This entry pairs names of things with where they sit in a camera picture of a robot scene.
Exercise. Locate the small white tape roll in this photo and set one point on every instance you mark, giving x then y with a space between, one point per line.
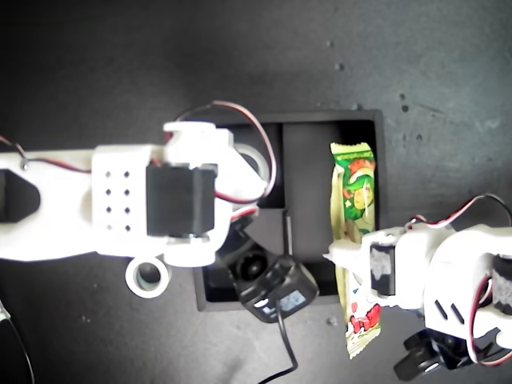
130 280

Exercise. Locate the small white plastic piece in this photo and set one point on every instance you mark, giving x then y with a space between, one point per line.
3 311

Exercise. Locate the large white tape roll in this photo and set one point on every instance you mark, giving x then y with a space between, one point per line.
253 149

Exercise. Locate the black tray with wells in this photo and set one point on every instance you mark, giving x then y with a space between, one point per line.
308 180

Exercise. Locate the green printed snack bar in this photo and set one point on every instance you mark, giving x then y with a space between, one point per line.
356 192

